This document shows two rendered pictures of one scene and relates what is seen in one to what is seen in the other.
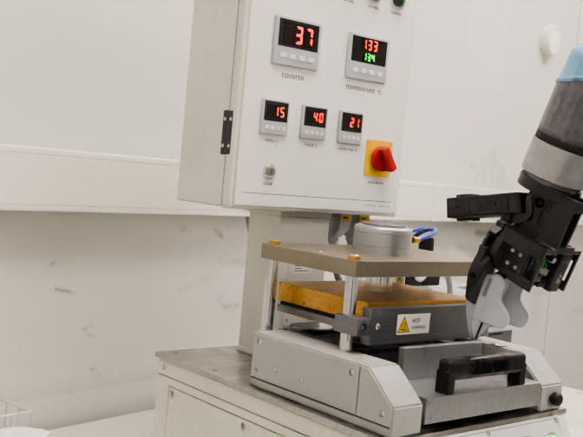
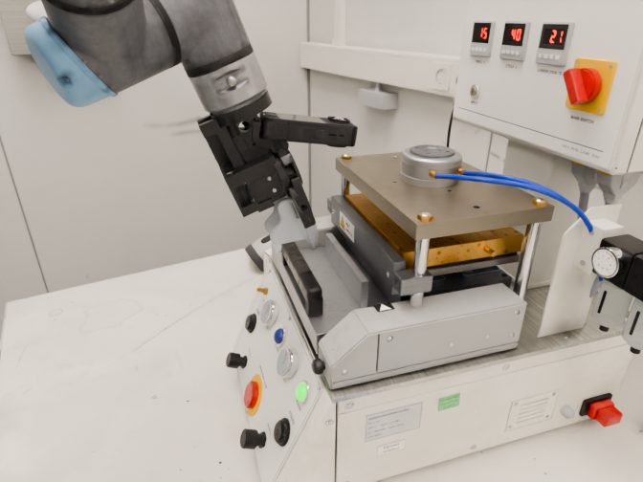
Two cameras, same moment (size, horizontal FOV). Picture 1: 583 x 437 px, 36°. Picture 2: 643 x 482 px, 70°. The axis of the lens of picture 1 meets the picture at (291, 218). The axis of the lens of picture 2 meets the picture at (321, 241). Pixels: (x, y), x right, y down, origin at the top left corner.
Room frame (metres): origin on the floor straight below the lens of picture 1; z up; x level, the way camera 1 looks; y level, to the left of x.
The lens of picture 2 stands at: (1.31, -0.73, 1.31)
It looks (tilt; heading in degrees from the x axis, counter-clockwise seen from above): 26 degrees down; 113
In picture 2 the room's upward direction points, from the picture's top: straight up
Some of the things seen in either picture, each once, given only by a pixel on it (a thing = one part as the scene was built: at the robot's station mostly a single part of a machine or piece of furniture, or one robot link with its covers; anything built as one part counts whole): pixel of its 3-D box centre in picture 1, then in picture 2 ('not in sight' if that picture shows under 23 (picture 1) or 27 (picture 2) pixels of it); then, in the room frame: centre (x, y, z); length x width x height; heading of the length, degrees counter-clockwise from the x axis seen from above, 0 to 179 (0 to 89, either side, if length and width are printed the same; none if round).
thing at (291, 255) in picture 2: (482, 371); (299, 273); (1.07, -0.25, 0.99); 0.15 x 0.02 x 0.04; 131
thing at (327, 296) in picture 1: (383, 284); (428, 209); (1.22, -0.13, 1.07); 0.22 x 0.17 x 0.10; 131
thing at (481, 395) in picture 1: (396, 361); (390, 271); (1.17, -0.16, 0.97); 0.30 x 0.22 x 0.08; 41
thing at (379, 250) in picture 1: (373, 268); (454, 198); (1.25, -0.12, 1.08); 0.31 x 0.24 x 0.13; 131
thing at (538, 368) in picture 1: (480, 363); (417, 334); (1.24, -0.28, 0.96); 0.26 x 0.05 x 0.07; 41
